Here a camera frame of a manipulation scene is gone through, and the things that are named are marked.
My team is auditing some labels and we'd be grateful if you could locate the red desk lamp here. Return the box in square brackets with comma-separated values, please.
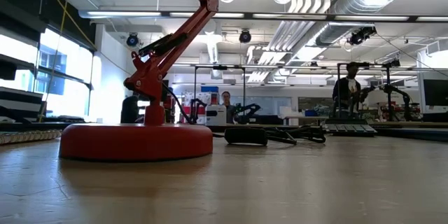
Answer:
[58, 0, 221, 163]

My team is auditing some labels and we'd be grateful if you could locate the keyboard on far table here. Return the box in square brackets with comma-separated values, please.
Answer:
[322, 122, 378, 138]

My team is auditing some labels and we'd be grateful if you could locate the black background rig frame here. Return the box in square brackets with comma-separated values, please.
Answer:
[336, 61, 402, 120]
[194, 64, 246, 125]

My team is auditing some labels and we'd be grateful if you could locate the black monitor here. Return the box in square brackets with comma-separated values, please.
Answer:
[421, 78, 448, 113]

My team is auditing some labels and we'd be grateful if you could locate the black lamp power cord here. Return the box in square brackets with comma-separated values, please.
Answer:
[161, 83, 327, 147]

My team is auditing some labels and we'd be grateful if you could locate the long ceiling light bar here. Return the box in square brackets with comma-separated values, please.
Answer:
[78, 9, 448, 22]

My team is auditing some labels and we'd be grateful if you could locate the dark side desk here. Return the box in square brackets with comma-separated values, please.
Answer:
[0, 52, 48, 124]

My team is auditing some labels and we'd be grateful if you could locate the black office chair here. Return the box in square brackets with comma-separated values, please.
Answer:
[120, 94, 141, 125]

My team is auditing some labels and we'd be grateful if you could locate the yellow cable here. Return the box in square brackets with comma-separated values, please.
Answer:
[37, 0, 74, 123]

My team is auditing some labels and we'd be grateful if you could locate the white box device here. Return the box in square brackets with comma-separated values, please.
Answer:
[205, 104, 228, 127]

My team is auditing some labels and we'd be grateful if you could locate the person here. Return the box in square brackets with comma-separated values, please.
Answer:
[220, 90, 239, 125]
[331, 61, 370, 119]

